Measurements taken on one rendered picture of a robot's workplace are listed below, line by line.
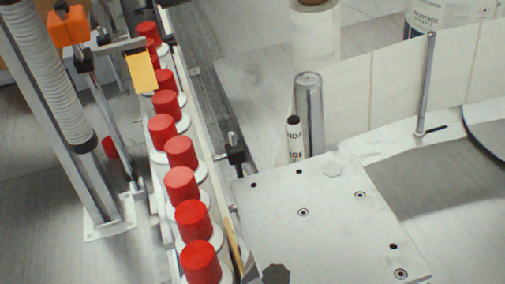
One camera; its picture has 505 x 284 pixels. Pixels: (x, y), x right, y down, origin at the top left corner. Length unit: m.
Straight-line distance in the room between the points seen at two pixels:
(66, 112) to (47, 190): 0.42
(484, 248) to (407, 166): 0.17
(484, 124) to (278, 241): 0.56
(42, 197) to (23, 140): 0.20
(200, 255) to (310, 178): 0.12
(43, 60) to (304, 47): 0.46
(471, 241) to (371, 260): 0.37
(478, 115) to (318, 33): 0.29
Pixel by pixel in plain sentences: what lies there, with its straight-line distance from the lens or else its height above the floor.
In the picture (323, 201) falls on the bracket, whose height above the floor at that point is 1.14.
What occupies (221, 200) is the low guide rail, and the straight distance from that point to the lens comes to 0.71.
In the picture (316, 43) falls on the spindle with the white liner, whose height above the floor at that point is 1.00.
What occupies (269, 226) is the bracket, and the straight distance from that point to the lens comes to 0.38.
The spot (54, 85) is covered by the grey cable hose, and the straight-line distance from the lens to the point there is 0.56.
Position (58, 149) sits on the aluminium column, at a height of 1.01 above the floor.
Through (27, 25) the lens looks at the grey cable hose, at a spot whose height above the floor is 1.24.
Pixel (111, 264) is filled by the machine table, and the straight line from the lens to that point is 0.81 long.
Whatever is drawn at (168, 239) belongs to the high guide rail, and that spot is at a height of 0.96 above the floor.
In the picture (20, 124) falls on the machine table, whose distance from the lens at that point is 1.18.
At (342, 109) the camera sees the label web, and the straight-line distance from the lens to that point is 0.74.
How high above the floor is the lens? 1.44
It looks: 41 degrees down
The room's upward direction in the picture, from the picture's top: 10 degrees counter-clockwise
